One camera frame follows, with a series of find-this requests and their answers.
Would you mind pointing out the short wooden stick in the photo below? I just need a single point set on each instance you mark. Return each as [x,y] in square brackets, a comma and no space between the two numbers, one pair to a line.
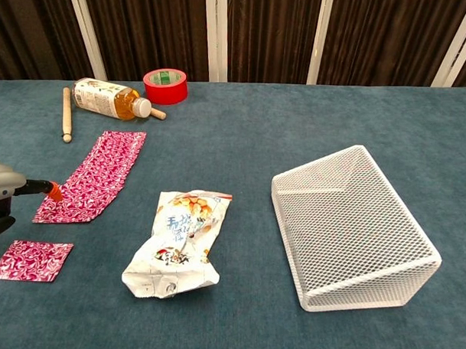
[159,113]

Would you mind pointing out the crumpled white snack bag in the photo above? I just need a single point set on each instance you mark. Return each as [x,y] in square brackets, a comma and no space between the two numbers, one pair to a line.
[181,238]

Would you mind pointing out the blue velvet table cloth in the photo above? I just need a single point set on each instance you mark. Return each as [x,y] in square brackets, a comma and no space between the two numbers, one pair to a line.
[249,152]

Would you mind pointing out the dark brown curtain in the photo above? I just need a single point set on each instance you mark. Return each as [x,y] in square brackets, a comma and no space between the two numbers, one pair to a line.
[268,34]

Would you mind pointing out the long wooden stick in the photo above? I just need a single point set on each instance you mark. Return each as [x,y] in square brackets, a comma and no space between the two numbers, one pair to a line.
[67,115]

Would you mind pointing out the pink patterned packet strip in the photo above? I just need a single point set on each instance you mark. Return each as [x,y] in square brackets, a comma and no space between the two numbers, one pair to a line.
[99,170]

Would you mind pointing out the white frame post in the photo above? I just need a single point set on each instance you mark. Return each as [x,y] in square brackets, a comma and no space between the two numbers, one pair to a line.
[457,44]
[86,31]
[216,36]
[320,39]

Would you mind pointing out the red tape roll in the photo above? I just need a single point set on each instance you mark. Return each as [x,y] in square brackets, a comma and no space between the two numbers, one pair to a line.
[171,92]

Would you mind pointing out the tea bottle with label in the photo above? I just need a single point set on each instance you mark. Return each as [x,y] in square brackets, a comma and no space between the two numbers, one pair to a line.
[101,97]

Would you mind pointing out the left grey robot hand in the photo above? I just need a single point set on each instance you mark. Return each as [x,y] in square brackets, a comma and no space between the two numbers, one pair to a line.
[1,181]

